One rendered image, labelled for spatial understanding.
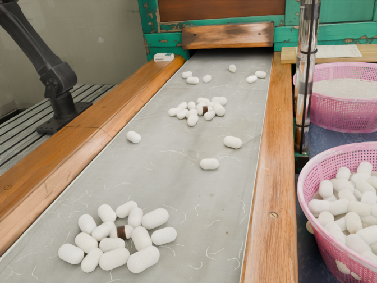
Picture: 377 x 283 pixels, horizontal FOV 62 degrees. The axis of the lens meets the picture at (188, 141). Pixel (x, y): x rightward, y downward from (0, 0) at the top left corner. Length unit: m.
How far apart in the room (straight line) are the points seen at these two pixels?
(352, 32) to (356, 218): 0.77
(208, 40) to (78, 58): 1.54
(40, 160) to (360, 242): 0.51
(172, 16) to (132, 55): 1.11
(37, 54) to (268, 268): 0.81
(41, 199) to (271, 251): 0.34
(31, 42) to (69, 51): 1.54
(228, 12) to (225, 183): 0.74
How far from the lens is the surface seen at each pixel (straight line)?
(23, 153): 0.90
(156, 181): 0.52
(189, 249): 0.40
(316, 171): 0.51
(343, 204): 0.47
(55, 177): 0.56
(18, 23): 0.99
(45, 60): 0.96
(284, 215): 0.41
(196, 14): 1.15
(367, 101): 0.74
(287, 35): 1.12
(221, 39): 1.08
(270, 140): 0.56
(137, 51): 2.23
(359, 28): 1.14
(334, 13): 1.13
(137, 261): 0.38
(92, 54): 2.41
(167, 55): 1.09
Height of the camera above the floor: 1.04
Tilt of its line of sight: 29 degrees down
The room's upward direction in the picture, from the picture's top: 6 degrees counter-clockwise
